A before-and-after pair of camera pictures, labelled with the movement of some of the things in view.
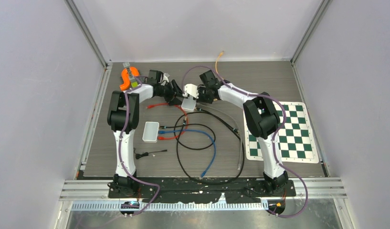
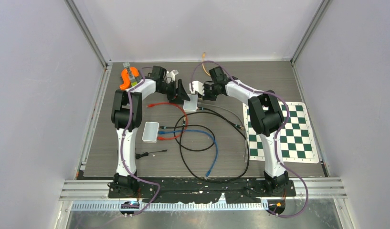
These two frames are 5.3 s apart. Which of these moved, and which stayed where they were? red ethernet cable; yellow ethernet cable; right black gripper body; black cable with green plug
Moved: black cable with green plug; yellow ethernet cable
Stayed: right black gripper body; red ethernet cable
